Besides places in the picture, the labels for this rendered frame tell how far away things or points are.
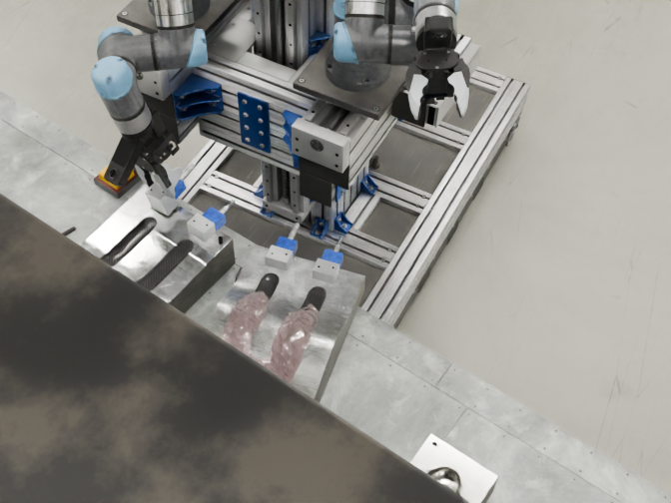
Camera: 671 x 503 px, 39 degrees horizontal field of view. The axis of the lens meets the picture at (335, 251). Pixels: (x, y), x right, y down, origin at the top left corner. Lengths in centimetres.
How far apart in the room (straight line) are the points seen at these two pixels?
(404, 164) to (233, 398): 263
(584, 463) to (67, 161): 140
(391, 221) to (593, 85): 123
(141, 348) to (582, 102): 331
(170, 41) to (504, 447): 105
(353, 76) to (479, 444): 85
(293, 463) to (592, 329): 261
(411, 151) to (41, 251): 261
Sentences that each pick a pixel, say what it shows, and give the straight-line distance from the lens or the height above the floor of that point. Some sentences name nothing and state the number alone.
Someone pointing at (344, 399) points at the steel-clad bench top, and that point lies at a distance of 198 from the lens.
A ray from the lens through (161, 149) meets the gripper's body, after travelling 205.
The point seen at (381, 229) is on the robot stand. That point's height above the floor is 21.
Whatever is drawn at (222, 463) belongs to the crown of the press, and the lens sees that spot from 58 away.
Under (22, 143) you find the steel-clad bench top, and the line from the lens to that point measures 253.
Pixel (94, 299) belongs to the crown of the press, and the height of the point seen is 200.
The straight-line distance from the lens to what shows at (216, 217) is 213.
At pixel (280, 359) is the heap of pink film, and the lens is 192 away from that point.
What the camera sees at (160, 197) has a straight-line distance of 213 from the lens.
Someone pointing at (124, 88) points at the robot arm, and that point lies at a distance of 192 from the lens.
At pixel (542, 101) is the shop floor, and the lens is 381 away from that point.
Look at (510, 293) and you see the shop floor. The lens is 317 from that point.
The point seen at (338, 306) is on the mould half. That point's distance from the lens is 203.
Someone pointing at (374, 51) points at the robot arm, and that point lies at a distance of 183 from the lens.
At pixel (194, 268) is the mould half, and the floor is 89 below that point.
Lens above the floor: 253
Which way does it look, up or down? 52 degrees down
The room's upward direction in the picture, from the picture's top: 2 degrees clockwise
